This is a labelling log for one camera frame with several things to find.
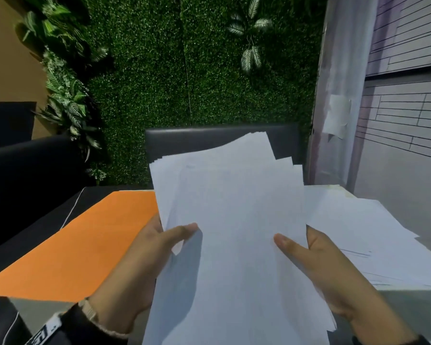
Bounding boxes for person's left hand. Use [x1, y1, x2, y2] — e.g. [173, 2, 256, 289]
[88, 213, 202, 334]

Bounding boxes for person's right hand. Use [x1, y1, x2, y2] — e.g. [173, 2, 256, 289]
[274, 226, 392, 322]

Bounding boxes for white sheets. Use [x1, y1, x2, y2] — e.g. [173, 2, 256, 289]
[303, 184, 431, 290]

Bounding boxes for orange folder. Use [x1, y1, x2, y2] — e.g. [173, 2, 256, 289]
[0, 190, 161, 304]

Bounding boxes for gathered white paper bundle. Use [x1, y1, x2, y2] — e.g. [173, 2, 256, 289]
[142, 131, 338, 345]

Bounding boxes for person's left forearm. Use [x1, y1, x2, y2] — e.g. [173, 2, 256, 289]
[77, 297, 131, 339]

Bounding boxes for person's right forearm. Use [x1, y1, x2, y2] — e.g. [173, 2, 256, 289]
[350, 308, 423, 345]

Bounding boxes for black leather sofa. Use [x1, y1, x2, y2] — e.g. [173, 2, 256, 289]
[0, 134, 156, 345]

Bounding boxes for black leather bench backrest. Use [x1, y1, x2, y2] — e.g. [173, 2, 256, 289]
[145, 122, 305, 168]

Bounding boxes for white paper note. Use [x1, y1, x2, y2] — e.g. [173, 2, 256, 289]
[322, 93, 352, 141]

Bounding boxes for black sofa backrest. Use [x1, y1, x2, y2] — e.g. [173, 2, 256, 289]
[0, 101, 38, 152]

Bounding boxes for artificial fern plant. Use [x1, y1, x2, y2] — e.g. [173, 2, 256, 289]
[14, 0, 111, 184]

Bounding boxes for artificial green hedge panel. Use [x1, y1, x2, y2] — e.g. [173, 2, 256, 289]
[80, 0, 328, 186]

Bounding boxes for white sheer curtain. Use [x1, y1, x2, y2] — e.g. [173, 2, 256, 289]
[305, 0, 380, 193]

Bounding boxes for hanging striped fern leaves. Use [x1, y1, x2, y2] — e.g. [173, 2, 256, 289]
[227, 0, 274, 74]

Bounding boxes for black left wrist strap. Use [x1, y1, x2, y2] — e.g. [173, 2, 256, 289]
[25, 303, 131, 345]

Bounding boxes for thin white cable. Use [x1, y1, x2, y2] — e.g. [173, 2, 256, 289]
[1, 187, 87, 345]

